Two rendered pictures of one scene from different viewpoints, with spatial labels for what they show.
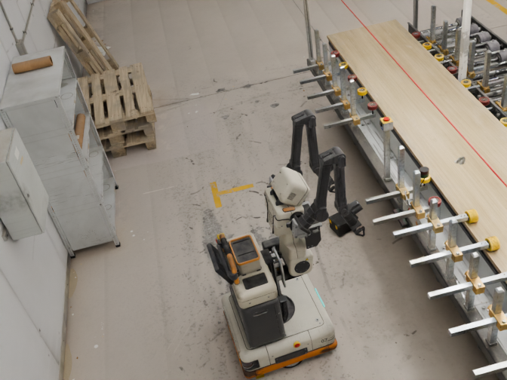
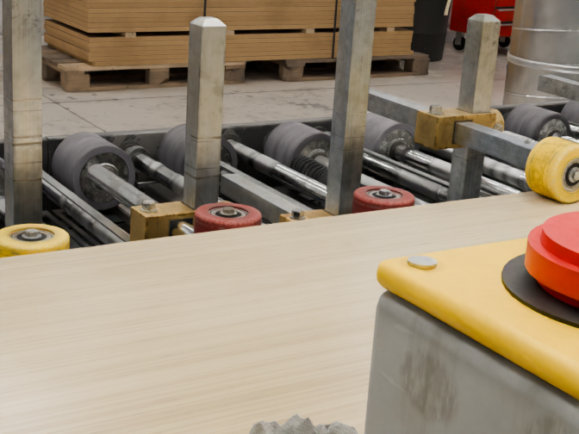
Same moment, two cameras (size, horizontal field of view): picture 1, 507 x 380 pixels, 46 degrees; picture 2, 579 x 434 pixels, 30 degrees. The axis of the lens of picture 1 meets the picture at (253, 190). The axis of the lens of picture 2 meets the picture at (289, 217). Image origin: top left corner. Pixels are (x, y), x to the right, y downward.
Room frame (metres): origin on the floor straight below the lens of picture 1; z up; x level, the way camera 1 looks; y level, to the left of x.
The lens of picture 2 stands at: (3.51, -0.84, 1.29)
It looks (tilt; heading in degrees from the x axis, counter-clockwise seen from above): 18 degrees down; 242
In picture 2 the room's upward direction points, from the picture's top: 4 degrees clockwise
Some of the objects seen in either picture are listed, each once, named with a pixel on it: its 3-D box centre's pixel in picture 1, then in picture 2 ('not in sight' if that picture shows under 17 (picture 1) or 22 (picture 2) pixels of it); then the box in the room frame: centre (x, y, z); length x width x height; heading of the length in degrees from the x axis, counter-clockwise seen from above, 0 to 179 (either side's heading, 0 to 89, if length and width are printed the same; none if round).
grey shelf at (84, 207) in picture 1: (68, 154); not in sight; (4.42, 1.51, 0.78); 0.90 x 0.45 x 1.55; 4
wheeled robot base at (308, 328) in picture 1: (277, 320); not in sight; (2.71, 0.02, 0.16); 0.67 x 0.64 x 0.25; 99
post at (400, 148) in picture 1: (400, 175); not in sight; (3.10, -1.00, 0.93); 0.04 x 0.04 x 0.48; 4
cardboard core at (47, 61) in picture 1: (32, 64); not in sight; (4.53, 1.53, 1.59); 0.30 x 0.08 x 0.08; 94
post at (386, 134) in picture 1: (386, 154); not in sight; (3.36, -0.98, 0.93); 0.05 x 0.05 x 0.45; 4
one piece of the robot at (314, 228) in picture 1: (303, 222); not in sight; (2.76, -0.27, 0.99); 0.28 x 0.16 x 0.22; 9
